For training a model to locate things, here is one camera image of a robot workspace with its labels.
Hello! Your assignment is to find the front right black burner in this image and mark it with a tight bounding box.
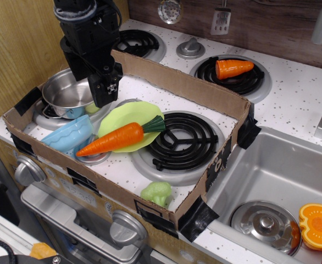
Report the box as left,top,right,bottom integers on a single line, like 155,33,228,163
131,111,225,186

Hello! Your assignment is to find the silver stove knob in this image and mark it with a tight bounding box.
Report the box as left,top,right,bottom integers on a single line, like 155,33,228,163
176,37,206,59
73,134,111,166

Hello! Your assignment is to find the green toy broccoli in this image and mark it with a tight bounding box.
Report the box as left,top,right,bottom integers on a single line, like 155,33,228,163
140,182,172,207

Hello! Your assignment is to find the silver back stove knob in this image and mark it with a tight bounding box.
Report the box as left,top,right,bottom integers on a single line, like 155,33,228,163
176,37,206,59

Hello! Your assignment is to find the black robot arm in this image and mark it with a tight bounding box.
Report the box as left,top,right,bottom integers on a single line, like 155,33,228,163
53,1,123,108

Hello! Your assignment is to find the silver middle stove knob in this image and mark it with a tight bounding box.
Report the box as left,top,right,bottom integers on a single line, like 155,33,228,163
73,134,111,166

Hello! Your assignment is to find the black burner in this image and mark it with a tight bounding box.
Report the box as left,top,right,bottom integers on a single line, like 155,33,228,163
114,29,166,63
190,55,272,103
131,111,225,186

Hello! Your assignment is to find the light green plastic plate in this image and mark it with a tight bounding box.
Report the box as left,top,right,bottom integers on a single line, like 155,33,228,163
97,101,164,153

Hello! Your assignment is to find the silver left oven knob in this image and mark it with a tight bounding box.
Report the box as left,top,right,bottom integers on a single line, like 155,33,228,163
14,155,47,186

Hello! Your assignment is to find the orange toy carrot piece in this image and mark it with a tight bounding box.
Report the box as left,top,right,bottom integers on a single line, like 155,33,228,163
215,59,254,80

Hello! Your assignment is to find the hanging silver strainer ladle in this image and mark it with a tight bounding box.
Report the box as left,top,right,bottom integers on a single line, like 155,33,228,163
158,0,183,25

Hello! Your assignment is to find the orange toy fruit half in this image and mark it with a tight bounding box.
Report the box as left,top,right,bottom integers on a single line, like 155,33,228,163
299,203,322,251

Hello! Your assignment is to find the cardboard fence with black tape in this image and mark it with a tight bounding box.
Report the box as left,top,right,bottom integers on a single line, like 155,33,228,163
3,51,260,241

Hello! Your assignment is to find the silver sink basin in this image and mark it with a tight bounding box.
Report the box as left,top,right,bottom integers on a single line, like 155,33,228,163
206,127,322,263

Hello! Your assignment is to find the orange toy carrot green top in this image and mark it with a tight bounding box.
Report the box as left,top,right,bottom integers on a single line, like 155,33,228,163
76,115,166,157

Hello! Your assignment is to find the back right black burner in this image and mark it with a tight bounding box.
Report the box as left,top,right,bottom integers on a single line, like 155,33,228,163
190,55,272,103

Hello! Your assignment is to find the orange object bottom left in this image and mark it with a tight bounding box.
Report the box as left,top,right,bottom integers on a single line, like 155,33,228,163
29,242,57,260

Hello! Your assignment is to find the silver oven knob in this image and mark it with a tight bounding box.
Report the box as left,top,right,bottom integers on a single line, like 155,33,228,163
109,210,148,246
14,155,47,186

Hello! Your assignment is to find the hanging silver spatula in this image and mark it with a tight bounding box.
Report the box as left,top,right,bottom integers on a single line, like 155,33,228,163
210,1,231,36

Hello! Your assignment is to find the silver right oven knob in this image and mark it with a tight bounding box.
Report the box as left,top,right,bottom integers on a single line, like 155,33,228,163
109,210,148,246

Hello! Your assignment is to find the silver oven door handle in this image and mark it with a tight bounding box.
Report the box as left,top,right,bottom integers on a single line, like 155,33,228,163
21,185,142,263

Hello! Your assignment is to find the small steel pot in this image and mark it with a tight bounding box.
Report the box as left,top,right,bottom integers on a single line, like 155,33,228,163
42,68,100,119

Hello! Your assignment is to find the light blue plastic bowl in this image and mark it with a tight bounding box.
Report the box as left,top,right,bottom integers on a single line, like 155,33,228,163
41,115,93,152

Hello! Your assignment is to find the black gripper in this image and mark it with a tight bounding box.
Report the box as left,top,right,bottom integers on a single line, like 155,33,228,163
59,10,123,108

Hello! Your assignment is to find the steel pot lid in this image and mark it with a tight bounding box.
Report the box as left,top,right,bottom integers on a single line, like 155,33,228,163
229,200,302,256

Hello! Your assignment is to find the back left black burner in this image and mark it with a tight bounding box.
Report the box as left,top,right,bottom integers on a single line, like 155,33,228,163
114,29,166,63

